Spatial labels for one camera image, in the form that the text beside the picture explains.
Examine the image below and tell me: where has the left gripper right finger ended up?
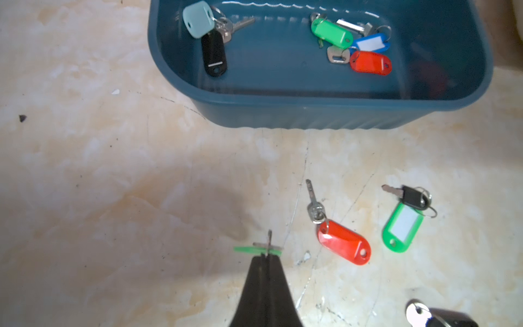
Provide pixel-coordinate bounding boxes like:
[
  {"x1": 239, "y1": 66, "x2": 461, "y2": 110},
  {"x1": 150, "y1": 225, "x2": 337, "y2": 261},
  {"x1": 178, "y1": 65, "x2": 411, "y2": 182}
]
[{"x1": 265, "y1": 255, "x2": 302, "y2": 326}]

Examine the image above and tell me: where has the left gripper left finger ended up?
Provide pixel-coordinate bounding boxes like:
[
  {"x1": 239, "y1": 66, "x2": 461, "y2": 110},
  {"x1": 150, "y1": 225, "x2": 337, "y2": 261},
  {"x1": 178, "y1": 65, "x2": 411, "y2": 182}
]
[{"x1": 230, "y1": 255, "x2": 267, "y2": 326}]

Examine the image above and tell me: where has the key with red tag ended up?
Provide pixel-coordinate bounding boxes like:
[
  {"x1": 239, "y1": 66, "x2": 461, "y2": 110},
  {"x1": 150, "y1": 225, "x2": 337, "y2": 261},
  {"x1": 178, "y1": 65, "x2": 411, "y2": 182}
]
[
  {"x1": 306, "y1": 179, "x2": 372, "y2": 266},
  {"x1": 327, "y1": 46, "x2": 392, "y2": 76}
]

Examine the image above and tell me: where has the black key with green tag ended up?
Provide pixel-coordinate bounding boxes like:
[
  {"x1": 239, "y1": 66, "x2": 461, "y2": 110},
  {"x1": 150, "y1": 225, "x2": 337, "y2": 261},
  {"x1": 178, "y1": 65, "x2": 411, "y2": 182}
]
[{"x1": 381, "y1": 185, "x2": 438, "y2": 253}]

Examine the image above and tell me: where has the teal plastic storage box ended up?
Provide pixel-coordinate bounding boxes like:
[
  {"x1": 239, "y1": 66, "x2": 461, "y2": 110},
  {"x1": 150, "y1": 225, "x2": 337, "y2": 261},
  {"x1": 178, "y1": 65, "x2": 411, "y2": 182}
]
[{"x1": 148, "y1": 1, "x2": 494, "y2": 129}]

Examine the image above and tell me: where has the key with long black tag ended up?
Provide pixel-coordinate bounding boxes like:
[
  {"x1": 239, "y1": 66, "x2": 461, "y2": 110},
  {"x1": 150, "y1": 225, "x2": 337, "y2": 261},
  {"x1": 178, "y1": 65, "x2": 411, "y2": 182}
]
[{"x1": 201, "y1": 17, "x2": 256, "y2": 78}]

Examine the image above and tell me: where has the key with pale teal tag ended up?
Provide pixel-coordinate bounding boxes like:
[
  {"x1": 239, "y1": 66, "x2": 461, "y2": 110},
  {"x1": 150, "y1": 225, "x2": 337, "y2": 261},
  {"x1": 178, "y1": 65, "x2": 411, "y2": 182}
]
[{"x1": 182, "y1": 1, "x2": 227, "y2": 39}]

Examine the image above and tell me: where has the key with blue tag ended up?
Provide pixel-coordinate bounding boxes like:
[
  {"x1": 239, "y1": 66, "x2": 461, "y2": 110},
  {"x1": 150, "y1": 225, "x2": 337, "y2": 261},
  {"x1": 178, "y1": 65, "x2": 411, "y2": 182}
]
[{"x1": 336, "y1": 19, "x2": 392, "y2": 53}]

